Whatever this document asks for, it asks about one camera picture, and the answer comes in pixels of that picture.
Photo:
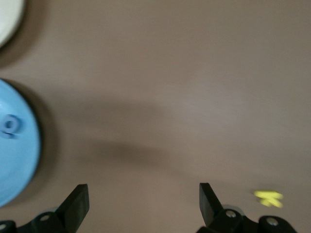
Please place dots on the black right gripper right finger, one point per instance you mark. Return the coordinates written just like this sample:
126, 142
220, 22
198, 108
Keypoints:
209, 208

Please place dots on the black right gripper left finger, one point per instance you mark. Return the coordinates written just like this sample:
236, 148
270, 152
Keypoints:
75, 206

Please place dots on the blue foam lowercase g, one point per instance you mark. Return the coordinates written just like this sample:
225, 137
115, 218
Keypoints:
17, 123

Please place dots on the yellow foam letter K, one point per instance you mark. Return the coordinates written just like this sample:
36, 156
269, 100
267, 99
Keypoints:
267, 197

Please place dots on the blue round plate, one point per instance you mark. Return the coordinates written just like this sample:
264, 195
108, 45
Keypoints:
19, 157

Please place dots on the brown table cover sheet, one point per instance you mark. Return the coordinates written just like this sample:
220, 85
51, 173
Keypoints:
170, 72

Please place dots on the beige round plate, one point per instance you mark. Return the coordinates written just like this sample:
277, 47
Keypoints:
7, 19

